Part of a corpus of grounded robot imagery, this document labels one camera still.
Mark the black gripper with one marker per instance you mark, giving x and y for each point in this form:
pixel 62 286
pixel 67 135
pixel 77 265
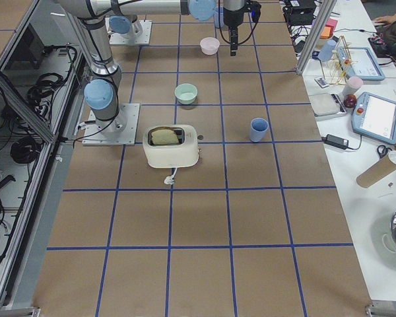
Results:
pixel 232 20

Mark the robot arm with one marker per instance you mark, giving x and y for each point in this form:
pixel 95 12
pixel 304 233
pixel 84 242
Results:
pixel 88 20
pixel 233 17

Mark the pink bowl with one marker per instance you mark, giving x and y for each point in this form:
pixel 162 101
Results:
pixel 209 45

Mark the mint green bowl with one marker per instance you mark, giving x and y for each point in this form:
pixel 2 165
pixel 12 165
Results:
pixel 186 93

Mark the light blue cup on rack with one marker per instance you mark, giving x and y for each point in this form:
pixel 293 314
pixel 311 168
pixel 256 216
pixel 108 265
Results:
pixel 326 52

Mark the digital scale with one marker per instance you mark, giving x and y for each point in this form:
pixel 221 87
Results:
pixel 327 106

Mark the toast slice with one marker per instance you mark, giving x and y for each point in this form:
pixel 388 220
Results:
pixel 164 136

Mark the cream white toaster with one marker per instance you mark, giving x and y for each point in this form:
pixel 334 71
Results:
pixel 183 154

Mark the teach pendant far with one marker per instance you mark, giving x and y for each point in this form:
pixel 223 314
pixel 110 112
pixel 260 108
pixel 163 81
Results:
pixel 359 62

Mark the teach pendant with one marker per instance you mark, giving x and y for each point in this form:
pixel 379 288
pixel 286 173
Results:
pixel 375 117
pixel 359 62

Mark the pink cup on desk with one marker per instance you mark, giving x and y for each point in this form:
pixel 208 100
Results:
pixel 352 85

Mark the red apple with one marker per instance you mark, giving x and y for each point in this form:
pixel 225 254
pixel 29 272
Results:
pixel 350 101

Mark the black power adapter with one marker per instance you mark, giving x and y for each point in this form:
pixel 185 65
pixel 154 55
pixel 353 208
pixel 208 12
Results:
pixel 335 141

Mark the teach pendant near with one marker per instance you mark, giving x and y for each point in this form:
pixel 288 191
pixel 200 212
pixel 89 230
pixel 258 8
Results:
pixel 375 117

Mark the cardboard tube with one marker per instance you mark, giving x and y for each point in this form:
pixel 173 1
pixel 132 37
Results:
pixel 377 171

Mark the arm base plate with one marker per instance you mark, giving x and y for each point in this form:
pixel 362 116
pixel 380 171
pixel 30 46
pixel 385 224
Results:
pixel 132 33
pixel 122 131

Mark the gold wire rack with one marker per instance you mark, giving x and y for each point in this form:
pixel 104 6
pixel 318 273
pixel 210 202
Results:
pixel 337 70

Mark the aluminium frame post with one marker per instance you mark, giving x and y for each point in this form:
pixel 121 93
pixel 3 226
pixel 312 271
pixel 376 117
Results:
pixel 321 19

